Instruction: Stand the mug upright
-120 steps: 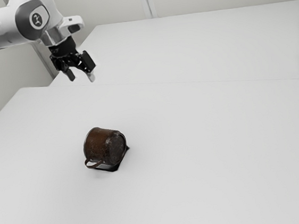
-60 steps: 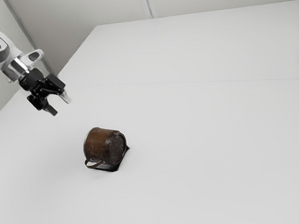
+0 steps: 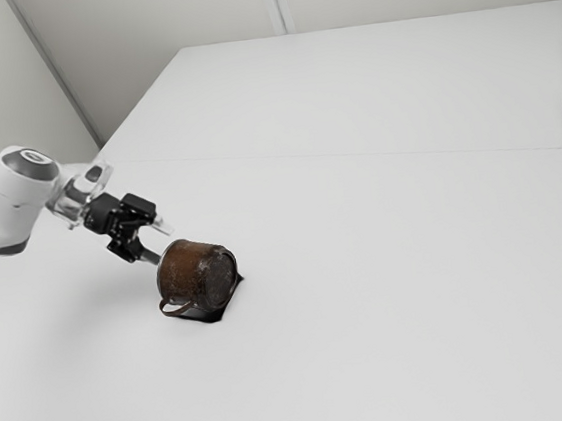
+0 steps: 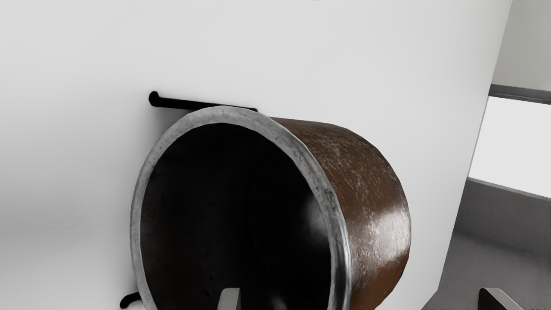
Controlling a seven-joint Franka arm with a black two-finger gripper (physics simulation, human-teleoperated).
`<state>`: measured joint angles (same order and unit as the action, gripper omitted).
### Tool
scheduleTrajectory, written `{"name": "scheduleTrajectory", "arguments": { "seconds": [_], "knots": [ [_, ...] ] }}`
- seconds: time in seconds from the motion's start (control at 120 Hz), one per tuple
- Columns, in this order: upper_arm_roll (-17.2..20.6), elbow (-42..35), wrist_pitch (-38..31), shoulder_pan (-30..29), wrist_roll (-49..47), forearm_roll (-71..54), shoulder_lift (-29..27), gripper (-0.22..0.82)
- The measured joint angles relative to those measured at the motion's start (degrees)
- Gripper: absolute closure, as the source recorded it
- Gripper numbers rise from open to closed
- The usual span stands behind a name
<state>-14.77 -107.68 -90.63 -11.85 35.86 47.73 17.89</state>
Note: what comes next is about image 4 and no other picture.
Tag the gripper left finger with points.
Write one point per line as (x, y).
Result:
(229, 300)

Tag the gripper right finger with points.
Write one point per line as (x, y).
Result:
(493, 300)

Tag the brown mug with grey rim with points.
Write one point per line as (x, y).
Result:
(366, 206)

